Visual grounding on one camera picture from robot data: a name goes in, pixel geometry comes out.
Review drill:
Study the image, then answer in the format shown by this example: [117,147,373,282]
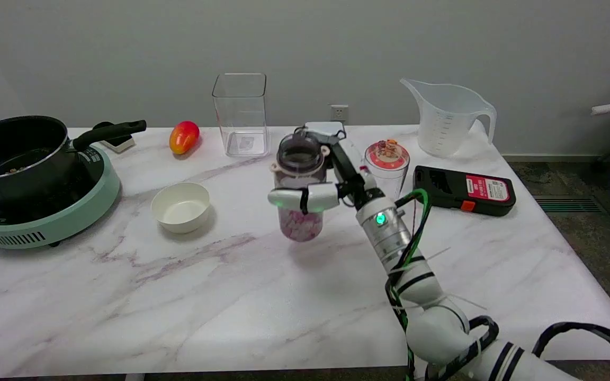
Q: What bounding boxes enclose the green black robot cable bundle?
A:
[386,189,499,381]

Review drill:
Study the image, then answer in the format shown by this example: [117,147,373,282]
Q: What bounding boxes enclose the clear square plastic container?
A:
[212,73,270,158]

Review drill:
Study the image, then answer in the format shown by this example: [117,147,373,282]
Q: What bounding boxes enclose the white bowl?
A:
[151,182,211,234]

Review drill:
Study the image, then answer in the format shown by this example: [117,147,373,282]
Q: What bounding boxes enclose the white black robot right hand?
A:
[267,126,386,215]

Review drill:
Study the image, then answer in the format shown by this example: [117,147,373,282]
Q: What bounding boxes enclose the black corrugated robot cable loop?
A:
[532,322,610,369]

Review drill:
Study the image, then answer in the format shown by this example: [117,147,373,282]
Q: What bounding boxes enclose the black saucepan with handle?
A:
[0,115,147,205]

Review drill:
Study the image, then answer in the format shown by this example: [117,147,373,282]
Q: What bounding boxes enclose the black device with red label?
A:
[412,165,516,217]

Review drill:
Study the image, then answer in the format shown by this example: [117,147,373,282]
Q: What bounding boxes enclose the floor vent grille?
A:
[533,195,608,214]

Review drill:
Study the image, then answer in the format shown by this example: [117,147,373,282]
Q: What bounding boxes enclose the clear jar with dark rim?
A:
[270,132,332,243]

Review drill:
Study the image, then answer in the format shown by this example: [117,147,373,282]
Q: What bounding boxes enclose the grey white square lid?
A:
[304,121,348,142]

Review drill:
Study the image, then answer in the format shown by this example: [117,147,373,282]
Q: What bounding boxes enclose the mint green induction cooker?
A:
[0,144,121,250]

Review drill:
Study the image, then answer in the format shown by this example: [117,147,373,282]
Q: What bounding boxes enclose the red yellow mango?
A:
[169,121,201,155]

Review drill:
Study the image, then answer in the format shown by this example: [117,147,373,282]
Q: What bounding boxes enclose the large clear measuring jug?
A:
[400,78,497,159]

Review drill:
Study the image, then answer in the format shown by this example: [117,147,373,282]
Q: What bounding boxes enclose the clear cup with red funnel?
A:
[363,139,410,203]

